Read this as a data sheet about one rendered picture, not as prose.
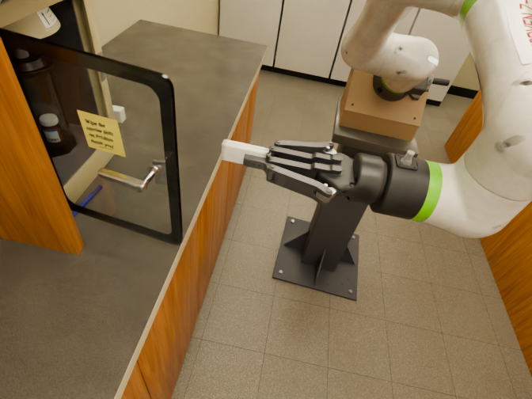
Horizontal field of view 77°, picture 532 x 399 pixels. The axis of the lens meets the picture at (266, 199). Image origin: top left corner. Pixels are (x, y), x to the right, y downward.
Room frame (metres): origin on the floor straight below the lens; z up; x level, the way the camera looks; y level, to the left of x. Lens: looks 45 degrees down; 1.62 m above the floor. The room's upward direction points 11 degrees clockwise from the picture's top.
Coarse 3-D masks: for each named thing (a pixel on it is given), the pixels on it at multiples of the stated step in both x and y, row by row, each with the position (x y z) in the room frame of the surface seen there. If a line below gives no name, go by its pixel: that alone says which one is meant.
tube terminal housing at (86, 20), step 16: (16, 0) 0.58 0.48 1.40; (32, 0) 0.61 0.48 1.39; (48, 0) 0.66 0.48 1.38; (80, 0) 0.79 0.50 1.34; (0, 16) 0.53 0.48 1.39; (16, 16) 0.56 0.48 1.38; (80, 16) 0.78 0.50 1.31; (80, 32) 0.77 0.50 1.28; (96, 32) 0.79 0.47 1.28; (96, 48) 0.77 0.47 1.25
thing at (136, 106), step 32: (0, 32) 0.48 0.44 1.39; (32, 64) 0.47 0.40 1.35; (64, 64) 0.46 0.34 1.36; (96, 64) 0.45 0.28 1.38; (128, 64) 0.45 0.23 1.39; (32, 96) 0.47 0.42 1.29; (64, 96) 0.46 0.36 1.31; (96, 96) 0.45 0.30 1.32; (128, 96) 0.44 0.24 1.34; (160, 96) 0.44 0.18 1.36; (64, 128) 0.47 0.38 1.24; (128, 128) 0.45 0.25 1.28; (160, 128) 0.44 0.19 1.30; (64, 160) 0.47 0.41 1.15; (96, 160) 0.46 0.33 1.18; (128, 160) 0.45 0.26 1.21; (160, 160) 0.44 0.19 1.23; (64, 192) 0.48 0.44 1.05; (96, 192) 0.46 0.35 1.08; (128, 192) 0.45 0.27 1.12; (160, 192) 0.44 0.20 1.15; (128, 224) 0.45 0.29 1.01; (160, 224) 0.44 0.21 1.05
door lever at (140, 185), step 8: (152, 168) 0.44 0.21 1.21; (104, 176) 0.40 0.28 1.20; (112, 176) 0.40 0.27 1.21; (120, 176) 0.40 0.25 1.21; (128, 176) 0.41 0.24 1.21; (152, 176) 0.42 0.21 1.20; (160, 176) 0.44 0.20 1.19; (128, 184) 0.39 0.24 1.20; (136, 184) 0.39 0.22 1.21; (144, 184) 0.40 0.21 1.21
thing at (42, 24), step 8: (48, 8) 0.70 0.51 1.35; (32, 16) 0.64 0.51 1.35; (40, 16) 0.65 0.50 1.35; (48, 16) 0.67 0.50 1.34; (16, 24) 0.61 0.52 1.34; (24, 24) 0.62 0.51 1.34; (32, 24) 0.63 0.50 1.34; (40, 24) 0.64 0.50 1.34; (48, 24) 0.66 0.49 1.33; (56, 24) 0.69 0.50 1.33; (24, 32) 0.61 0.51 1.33; (32, 32) 0.62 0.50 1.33; (40, 32) 0.63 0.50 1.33; (48, 32) 0.65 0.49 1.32
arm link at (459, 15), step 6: (456, 0) 0.75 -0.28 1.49; (462, 0) 0.74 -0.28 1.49; (468, 0) 0.71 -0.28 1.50; (474, 0) 0.69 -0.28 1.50; (456, 6) 0.76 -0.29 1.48; (462, 6) 0.72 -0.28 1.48; (468, 6) 0.70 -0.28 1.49; (450, 12) 0.77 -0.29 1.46; (456, 12) 0.76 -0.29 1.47; (462, 12) 0.71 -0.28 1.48; (456, 18) 0.78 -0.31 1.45; (462, 18) 0.70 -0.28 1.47; (462, 24) 0.69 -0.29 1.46; (462, 30) 0.69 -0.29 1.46
